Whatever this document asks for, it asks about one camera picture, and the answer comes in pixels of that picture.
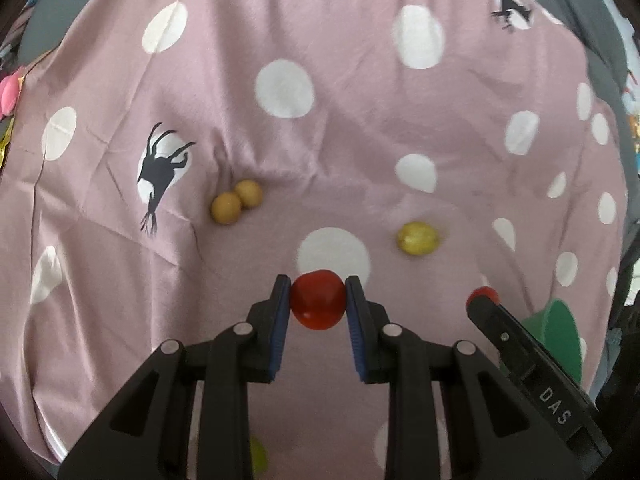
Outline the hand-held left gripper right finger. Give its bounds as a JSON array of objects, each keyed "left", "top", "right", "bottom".
[{"left": 344, "top": 275, "right": 584, "bottom": 480}]

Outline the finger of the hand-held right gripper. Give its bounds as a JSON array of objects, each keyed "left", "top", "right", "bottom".
[{"left": 466, "top": 297, "right": 539, "bottom": 381}]

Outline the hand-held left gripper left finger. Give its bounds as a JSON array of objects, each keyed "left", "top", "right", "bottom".
[{"left": 57, "top": 274, "right": 292, "bottom": 480}]

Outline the red cherry tomato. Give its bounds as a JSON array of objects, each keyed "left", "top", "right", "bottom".
[
  {"left": 290, "top": 269, "right": 347, "bottom": 331},
  {"left": 466, "top": 286, "right": 499, "bottom": 308}
]

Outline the green plastic bowl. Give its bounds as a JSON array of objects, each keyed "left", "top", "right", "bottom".
[{"left": 517, "top": 299, "right": 585, "bottom": 386}]

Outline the green avocado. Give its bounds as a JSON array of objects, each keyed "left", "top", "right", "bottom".
[{"left": 250, "top": 435, "right": 269, "bottom": 476}]

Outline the yellow-green jujube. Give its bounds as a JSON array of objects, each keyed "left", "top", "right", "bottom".
[{"left": 397, "top": 221, "right": 442, "bottom": 257}]

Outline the brown longan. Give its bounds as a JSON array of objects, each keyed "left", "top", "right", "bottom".
[
  {"left": 210, "top": 192, "right": 243, "bottom": 226},
  {"left": 234, "top": 179, "right": 264, "bottom": 209}
]

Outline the pink polka-dot blanket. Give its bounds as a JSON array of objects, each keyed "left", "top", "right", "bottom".
[{"left": 0, "top": 0, "right": 632, "bottom": 480}]

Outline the pink plush toy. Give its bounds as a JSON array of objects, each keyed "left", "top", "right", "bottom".
[{"left": 0, "top": 74, "right": 22, "bottom": 117}]

